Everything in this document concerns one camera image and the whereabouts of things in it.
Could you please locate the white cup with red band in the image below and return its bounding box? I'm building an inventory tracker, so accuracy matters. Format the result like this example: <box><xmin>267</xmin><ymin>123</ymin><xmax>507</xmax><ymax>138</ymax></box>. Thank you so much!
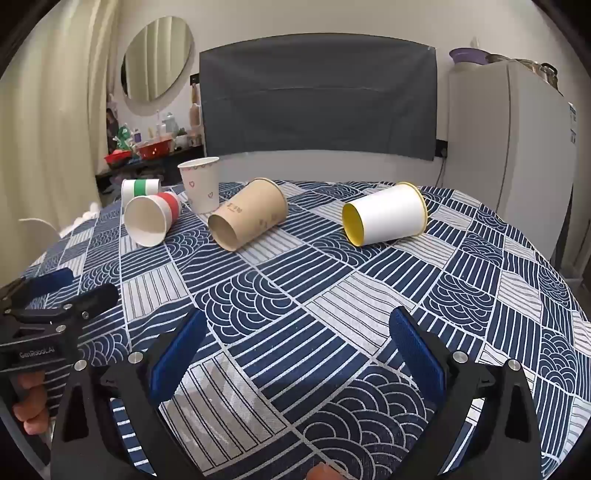
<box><xmin>124</xmin><ymin>191</ymin><xmax>182</xmax><ymax>248</ymax></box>

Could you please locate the red basket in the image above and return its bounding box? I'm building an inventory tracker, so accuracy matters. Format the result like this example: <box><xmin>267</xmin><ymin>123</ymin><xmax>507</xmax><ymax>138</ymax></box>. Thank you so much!
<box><xmin>137</xmin><ymin>140</ymin><xmax>175</xmax><ymax>160</ymax></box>

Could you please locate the dark grey cloth cover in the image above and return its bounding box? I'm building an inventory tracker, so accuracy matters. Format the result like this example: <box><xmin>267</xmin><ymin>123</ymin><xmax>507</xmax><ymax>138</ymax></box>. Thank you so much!
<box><xmin>198</xmin><ymin>32</ymin><xmax>439</xmax><ymax>162</ymax></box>

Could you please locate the white cup with heart print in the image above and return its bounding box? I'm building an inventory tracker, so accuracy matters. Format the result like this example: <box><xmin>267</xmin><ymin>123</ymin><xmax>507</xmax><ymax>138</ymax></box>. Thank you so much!
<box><xmin>177</xmin><ymin>156</ymin><xmax>221</xmax><ymax>215</ymax></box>

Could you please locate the dark side table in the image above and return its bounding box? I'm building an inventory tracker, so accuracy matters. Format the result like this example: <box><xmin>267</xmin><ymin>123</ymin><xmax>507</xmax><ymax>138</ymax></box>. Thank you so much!
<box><xmin>95</xmin><ymin>145</ymin><xmax>206</xmax><ymax>195</ymax></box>

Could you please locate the purple basin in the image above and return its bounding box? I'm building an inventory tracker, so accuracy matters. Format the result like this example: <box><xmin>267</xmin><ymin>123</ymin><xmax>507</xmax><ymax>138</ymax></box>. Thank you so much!
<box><xmin>449</xmin><ymin>47</ymin><xmax>491</xmax><ymax>66</ymax></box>

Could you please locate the white cup with yellow inside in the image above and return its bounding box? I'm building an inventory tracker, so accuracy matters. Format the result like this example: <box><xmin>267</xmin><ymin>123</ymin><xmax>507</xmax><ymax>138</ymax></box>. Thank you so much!
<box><xmin>341</xmin><ymin>182</ymin><xmax>428</xmax><ymax>247</ymax></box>

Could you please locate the white cup with green band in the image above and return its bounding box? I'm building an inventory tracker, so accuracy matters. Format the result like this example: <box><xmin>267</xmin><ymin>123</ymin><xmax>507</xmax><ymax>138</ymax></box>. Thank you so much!
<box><xmin>121</xmin><ymin>178</ymin><xmax>162</xmax><ymax>204</ymax></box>

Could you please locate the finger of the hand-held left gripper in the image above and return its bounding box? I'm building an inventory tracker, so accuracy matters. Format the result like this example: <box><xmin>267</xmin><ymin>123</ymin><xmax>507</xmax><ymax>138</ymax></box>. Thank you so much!
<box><xmin>55</xmin><ymin>283</ymin><xmax>119</xmax><ymax>325</ymax></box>
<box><xmin>0</xmin><ymin>268</ymin><xmax>75</xmax><ymax>315</ymax></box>

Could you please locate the beige curtain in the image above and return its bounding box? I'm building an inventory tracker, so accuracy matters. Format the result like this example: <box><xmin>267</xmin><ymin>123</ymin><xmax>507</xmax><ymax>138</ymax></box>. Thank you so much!
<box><xmin>0</xmin><ymin>0</ymin><xmax>122</xmax><ymax>234</ymax></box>

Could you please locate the blue and white patterned tablecloth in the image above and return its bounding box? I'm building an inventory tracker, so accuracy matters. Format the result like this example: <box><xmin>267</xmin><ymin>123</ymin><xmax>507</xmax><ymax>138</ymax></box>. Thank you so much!
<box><xmin>0</xmin><ymin>178</ymin><xmax>591</xmax><ymax>480</ymax></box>

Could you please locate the person's right hand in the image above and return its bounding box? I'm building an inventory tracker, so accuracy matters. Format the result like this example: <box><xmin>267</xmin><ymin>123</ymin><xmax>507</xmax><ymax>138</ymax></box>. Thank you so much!
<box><xmin>308</xmin><ymin>463</ymin><xmax>345</xmax><ymax>480</ymax></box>

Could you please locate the person's left hand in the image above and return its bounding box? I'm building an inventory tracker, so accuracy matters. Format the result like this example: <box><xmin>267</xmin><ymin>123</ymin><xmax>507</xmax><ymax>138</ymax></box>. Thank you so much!
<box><xmin>12</xmin><ymin>373</ymin><xmax>50</xmax><ymax>435</ymax></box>

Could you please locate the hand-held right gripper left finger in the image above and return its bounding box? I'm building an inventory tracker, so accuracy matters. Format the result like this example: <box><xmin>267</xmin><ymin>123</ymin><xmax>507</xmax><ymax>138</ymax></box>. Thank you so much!
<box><xmin>50</xmin><ymin>307</ymin><xmax>208</xmax><ymax>480</ymax></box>

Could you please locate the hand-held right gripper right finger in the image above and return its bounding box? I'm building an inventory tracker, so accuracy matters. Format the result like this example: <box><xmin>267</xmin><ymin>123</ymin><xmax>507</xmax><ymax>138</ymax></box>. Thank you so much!
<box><xmin>389</xmin><ymin>306</ymin><xmax>544</xmax><ymax>480</ymax></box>

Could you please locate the brown paper cup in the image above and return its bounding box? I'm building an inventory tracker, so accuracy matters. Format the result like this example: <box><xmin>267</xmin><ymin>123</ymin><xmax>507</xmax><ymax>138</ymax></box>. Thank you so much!
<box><xmin>207</xmin><ymin>177</ymin><xmax>289</xmax><ymax>253</ymax></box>

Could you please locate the metal pot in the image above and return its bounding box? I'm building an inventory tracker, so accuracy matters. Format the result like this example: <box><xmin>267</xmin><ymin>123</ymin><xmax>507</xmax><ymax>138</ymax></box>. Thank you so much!
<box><xmin>526</xmin><ymin>60</ymin><xmax>560</xmax><ymax>89</ymax></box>

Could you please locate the white refrigerator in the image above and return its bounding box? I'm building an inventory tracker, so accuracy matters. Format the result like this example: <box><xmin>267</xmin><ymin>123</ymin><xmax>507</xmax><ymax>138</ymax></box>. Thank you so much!
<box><xmin>446</xmin><ymin>59</ymin><xmax>581</xmax><ymax>278</ymax></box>

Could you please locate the oval wall mirror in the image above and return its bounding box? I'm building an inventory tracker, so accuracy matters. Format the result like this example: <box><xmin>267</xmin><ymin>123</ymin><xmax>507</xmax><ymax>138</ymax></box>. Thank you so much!
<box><xmin>120</xmin><ymin>20</ymin><xmax>195</xmax><ymax>116</ymax></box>

